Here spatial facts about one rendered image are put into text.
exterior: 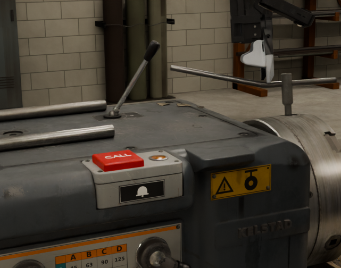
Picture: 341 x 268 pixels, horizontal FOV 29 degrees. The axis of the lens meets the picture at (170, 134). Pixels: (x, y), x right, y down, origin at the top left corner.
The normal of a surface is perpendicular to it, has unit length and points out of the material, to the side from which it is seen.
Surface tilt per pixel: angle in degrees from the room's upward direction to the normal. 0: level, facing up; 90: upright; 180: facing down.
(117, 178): 90
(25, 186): 43
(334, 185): 71
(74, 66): 90
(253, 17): 84
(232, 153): 0
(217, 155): 0
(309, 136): 32
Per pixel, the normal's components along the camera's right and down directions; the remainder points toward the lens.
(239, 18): -0.06, 0.13
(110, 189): 0.40, 0.22
